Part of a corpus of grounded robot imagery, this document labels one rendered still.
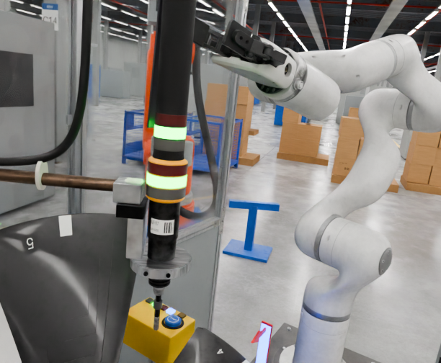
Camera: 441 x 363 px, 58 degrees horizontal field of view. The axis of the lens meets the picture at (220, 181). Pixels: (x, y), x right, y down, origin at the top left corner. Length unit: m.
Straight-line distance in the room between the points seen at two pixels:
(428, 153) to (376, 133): 7.40
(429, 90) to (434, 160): 7.46
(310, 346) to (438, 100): 0.66
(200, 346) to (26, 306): 0.33
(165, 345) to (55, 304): 0.47
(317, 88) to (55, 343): 0.55
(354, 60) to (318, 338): 0.65
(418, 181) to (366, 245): 7.62
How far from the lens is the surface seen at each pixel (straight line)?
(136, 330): 1.07
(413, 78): 1.04
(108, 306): 0.58
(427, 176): 8.53
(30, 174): 0.47
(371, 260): 0.93
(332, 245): 0.95
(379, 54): 0.90
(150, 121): 0.44
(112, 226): 0.62
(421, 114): 1.07
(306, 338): 1.08
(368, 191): 1.01
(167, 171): 0.41
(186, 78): 0.41
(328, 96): 0.74
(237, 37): 0.53
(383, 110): 1.11
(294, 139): 9.59
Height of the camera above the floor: 1.66
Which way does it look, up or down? 14 degrees down
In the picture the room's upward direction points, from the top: 6 degrees clockwise
